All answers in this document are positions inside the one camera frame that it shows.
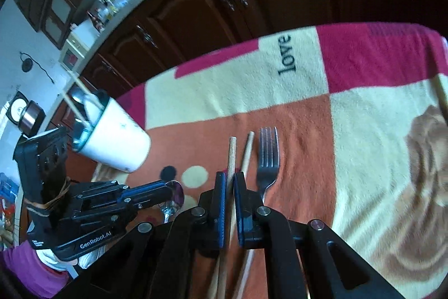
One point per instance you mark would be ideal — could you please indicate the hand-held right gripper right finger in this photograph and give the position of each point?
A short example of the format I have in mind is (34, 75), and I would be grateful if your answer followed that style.
(240, 208)

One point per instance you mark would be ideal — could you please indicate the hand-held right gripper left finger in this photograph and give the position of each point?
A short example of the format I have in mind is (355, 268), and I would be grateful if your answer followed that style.
(220, 208)

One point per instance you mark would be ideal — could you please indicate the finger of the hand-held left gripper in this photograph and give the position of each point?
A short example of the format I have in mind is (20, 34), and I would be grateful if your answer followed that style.
(147, 192)
(133, 211)

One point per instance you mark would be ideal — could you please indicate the metal spoon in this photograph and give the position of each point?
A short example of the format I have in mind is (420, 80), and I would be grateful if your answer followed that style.
(176, 192)

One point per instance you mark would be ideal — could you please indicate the wooden chopstick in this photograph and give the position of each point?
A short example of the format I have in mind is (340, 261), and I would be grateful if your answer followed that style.
(82, 85)
(73, 106)
(232, 159)
(247, 152)

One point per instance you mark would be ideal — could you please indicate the metal fork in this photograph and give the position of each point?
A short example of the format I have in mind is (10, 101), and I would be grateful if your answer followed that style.
(267, 162)

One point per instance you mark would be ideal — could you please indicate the white enamel cup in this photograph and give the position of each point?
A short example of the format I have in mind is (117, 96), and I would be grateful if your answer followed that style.
(119, 138)

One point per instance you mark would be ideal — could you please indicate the person's left forearm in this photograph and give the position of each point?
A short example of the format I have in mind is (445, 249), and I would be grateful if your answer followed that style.
(28, 271)

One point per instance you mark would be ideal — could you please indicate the person's left hand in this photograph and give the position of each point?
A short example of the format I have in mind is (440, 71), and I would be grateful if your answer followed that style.
(91, 258)

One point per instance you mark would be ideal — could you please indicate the blue plastic bag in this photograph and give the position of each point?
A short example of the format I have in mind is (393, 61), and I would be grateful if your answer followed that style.
(8, 194)

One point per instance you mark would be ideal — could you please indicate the shiny metal canister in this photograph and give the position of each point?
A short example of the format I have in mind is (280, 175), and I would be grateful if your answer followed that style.
(33, 118)

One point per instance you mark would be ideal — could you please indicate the round white gauge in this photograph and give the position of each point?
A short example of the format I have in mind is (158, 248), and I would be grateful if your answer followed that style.
(16, 108)

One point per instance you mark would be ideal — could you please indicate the chopsticks in cup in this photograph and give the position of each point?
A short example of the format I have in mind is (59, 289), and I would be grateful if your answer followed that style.
(101, 83)

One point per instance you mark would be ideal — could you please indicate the printed blanket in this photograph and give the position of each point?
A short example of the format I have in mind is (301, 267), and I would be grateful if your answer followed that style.
(350, 145)

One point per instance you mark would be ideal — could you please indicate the white box red front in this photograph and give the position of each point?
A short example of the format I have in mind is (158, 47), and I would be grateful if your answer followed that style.
(73, 52)

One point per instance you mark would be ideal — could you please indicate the dark bottle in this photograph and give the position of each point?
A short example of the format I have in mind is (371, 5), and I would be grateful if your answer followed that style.
(96, 20)

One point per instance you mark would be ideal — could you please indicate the bottles on counter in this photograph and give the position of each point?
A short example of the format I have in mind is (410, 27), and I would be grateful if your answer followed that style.
(105, 4)

